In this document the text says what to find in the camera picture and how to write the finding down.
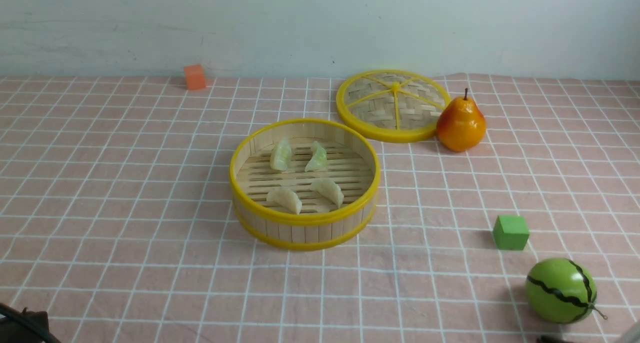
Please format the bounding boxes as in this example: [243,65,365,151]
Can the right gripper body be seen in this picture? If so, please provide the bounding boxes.
[537,323,640,343]

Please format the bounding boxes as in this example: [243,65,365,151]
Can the green cube block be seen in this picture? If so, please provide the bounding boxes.
[492,214,530,251]

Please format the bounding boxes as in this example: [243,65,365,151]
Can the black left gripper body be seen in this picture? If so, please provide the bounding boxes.
[0,303,60,343]

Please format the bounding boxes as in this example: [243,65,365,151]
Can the bamboo steamer tray yellow rims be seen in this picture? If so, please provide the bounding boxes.
[229,119,381,251]

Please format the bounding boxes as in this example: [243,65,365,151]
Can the toy orange pear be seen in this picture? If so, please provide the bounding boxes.
[435,88,487,153]

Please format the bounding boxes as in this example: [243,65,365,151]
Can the orange cube block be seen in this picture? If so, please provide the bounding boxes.
[183,64,207,91]

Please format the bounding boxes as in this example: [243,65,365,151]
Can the green dumpling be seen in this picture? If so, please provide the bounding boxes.
[270,138,293,172]
[304,141,328,172]

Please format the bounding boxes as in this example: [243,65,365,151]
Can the toy watermelon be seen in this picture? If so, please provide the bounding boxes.
[525,258,608,325]

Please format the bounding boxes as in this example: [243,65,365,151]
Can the bamboo steamer lid yellow rim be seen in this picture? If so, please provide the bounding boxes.
[335,69,451,144]

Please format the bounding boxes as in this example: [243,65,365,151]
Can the white dumpling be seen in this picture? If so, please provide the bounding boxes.
[310,177,345,208]
[266,186,303,214]

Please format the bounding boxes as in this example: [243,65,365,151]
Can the pink grid tablecloth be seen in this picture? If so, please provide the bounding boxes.
[0,73,640,343]

